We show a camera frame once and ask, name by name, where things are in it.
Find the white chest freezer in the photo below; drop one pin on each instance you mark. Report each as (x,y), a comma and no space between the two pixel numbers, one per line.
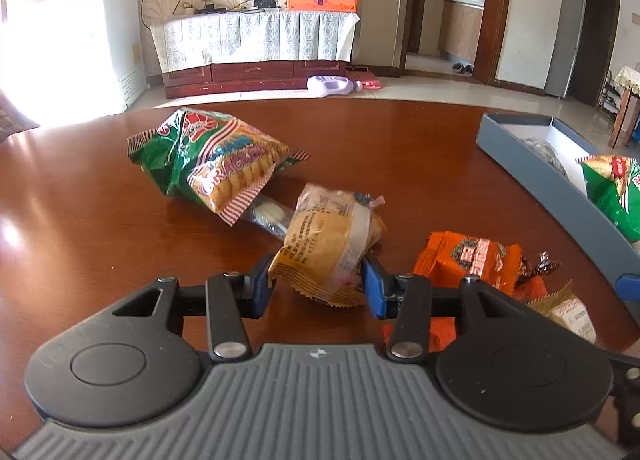
(122,40)

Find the wooden TV cabinet with cloth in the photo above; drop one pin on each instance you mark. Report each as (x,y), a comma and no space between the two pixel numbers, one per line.
(260,35)

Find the grey refrigerator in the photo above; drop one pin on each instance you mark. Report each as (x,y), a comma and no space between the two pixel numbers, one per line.
(565,35)

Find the square orange snack packet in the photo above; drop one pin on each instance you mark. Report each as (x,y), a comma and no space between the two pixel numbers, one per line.
(465,255)

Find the silver snack packet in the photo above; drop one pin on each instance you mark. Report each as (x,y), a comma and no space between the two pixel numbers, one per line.
(547,153)

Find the clear white candy packet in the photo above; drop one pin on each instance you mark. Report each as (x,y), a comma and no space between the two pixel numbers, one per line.
(270,215)

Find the pink flat object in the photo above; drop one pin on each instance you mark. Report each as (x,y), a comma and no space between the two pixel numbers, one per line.
(371,84)

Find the pair of slippers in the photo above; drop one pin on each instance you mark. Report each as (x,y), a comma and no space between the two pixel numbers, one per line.
(462,68)

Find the yellow cake packet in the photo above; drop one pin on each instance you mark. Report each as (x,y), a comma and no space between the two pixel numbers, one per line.
(320,245)

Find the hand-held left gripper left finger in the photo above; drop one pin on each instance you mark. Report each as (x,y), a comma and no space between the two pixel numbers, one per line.
(260,290)

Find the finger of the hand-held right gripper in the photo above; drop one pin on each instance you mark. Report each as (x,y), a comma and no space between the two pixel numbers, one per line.
(629,410)
(629,287)

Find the blue-grey cardboard box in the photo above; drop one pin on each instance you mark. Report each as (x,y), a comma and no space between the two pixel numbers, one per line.
(505,143)

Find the brown foil candy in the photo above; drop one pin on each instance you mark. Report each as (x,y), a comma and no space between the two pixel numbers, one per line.
(540,267)

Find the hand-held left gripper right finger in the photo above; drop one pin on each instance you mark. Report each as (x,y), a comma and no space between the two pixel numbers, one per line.
(372,290)

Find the purple plastic bottle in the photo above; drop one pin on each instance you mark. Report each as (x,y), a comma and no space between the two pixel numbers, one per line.
(330,84)

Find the small green snack packet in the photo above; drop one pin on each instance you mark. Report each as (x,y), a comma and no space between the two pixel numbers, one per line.
(615,200)

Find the pale yellow snack packet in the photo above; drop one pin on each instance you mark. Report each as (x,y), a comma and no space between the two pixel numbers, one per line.
(575,320)

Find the wooden kitchen cabinet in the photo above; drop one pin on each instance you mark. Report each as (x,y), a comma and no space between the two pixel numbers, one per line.
(460,30)

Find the large green cracker bag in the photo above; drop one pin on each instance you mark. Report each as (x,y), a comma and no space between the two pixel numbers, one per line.
(220,160)

